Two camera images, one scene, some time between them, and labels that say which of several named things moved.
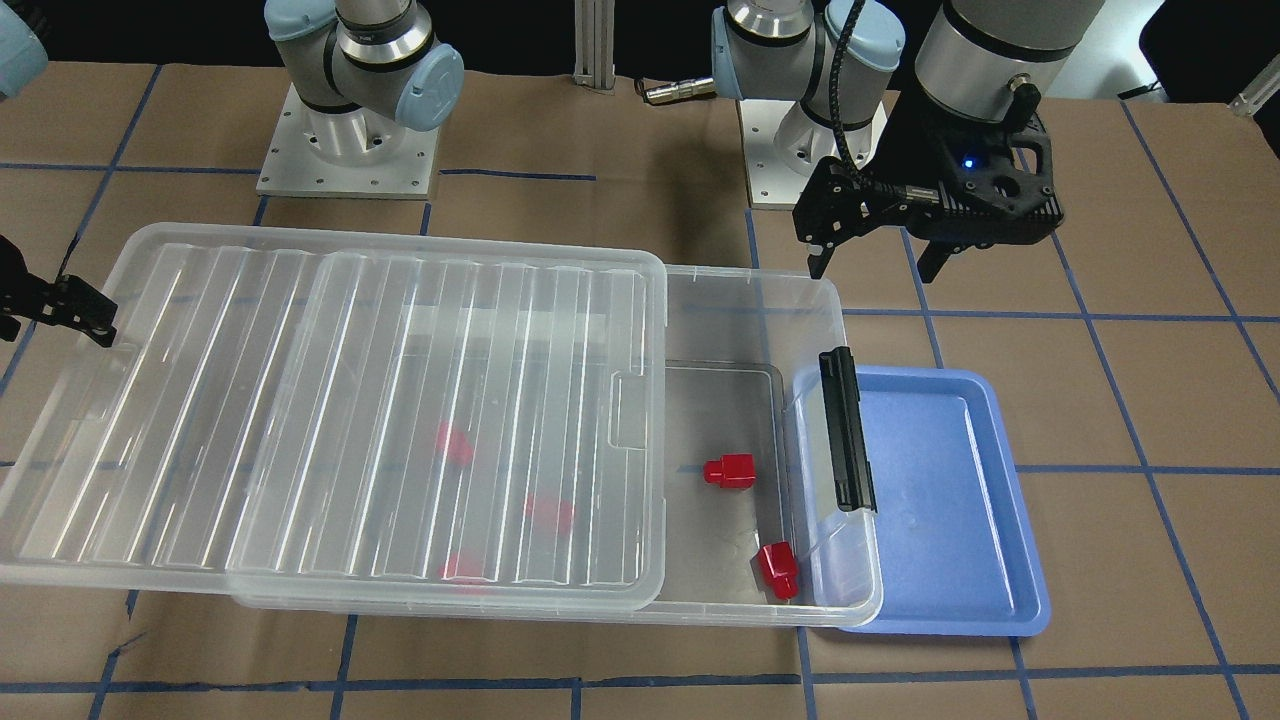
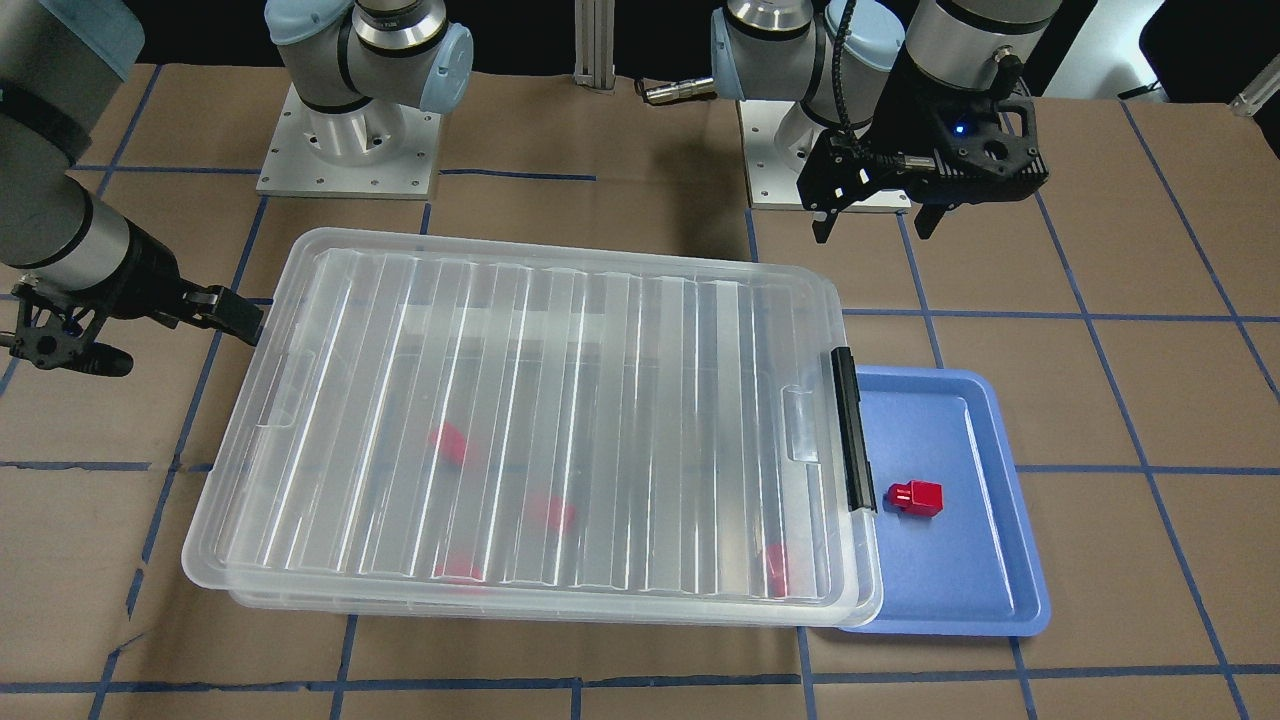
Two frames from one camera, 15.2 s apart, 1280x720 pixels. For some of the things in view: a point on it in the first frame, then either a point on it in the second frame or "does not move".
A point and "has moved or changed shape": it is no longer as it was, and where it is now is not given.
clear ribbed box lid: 324,420 has moved or changed shape
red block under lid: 549,514 does not move
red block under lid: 459,450 does not move
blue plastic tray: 957,546 does not move
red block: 732,471 to 916,497
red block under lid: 465,568 does not move
